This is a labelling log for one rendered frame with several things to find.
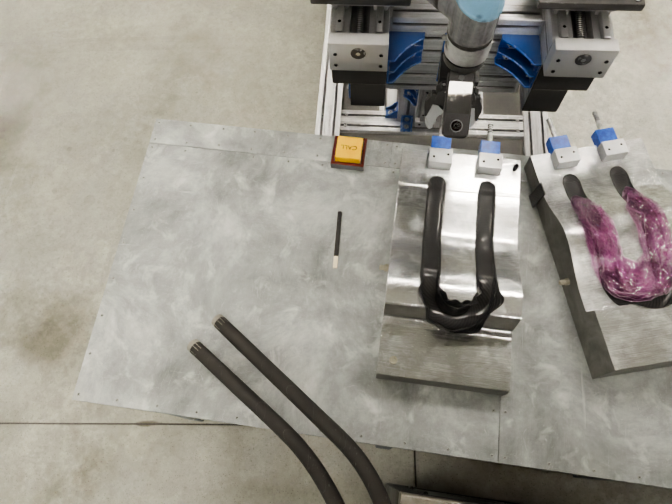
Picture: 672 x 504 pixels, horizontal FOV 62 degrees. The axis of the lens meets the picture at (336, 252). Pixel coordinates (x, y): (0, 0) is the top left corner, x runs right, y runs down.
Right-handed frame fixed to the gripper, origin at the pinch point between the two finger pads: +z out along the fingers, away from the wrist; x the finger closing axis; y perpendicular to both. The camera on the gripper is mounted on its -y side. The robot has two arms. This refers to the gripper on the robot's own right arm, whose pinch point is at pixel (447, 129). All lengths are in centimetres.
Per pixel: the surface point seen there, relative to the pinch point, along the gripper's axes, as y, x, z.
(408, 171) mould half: -3.7, 6.5, 12.0
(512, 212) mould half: -10.7, -16.4, 12.4
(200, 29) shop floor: 109, 105, 101
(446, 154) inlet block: -0.1, -1.2, 9.3
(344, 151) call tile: 2.8, 21.7, 17.2
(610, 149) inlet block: 7.6, -37.3, 12.7
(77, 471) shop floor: -80, 103, 101
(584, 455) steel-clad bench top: -57, -34, 21
